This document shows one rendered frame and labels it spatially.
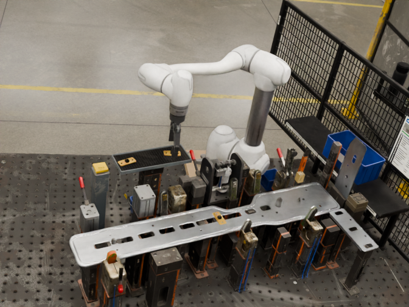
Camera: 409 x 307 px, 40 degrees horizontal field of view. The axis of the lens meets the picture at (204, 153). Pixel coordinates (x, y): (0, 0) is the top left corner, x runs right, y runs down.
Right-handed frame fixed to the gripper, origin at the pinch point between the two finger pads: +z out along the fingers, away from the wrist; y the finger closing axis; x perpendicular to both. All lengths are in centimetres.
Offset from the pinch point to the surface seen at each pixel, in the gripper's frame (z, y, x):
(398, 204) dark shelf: 17, 21, 120
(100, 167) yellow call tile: 3.9, 13.0, -34.9
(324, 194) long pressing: 20, 10, 82
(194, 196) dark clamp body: 17.8, 16.2, 11.1
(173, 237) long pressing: 20.0, 42.3, -1.7
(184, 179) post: 10.2, 12.4, 5.6
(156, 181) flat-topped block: 16.2, 7.1, -7.3
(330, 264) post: 50, 33, 87
